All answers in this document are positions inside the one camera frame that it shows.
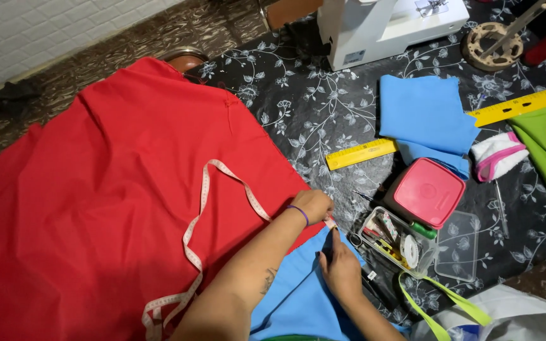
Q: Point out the person's right hand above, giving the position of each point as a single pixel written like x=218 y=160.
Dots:
x=344 y=272

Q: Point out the person's left hand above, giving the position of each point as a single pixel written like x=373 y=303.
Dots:
x=311 y=204

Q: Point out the person's left fingers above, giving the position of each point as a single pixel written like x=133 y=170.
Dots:
x=328 y=209

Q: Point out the white pink tape measure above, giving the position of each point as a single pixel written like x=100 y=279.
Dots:
x=203 y=189

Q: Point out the purple wrist band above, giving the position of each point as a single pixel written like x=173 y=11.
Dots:
x=300 y=213

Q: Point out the small seam ripper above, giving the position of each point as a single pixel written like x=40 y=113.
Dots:
x=363 y=195

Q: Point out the long yellow ruler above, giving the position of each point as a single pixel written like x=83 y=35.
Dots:
x=360 y=154

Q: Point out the clear sewing supplies box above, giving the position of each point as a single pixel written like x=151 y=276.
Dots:
x=398 y=241

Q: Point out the blue fabric sheet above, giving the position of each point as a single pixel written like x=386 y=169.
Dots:
x=296 y=293

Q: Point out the black scissors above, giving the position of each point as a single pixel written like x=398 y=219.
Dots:
x=373 y=288

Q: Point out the pink lidded plastic container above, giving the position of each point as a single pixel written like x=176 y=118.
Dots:
x=427 y=192

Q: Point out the black floral tablecloth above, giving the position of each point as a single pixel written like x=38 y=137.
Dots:
x=310 y=104

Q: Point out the folded blue fabric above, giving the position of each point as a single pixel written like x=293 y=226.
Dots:
x=419 y=113

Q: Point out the clear plastic lid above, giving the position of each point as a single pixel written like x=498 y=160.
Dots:
x=458 y=248

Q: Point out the clear pen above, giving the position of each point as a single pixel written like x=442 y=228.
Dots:
x=501 y=208

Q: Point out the white pink cloth pouch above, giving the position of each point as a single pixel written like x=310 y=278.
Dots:
x=498 y=156

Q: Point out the white sewing machine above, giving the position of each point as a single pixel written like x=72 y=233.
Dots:
x=377 y=28

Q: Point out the brown chair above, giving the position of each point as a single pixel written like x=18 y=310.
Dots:
x=289 y=12

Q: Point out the brown metal-rimmed stool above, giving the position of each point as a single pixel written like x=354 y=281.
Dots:
x=185 y=59

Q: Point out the large red fabric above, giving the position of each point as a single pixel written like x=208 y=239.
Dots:
x=112 y=165

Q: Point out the wooden thread stand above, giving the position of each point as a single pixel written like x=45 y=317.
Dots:
x=490 y=47

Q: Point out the dark object on floor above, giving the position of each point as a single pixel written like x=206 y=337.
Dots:
x=14 y=97

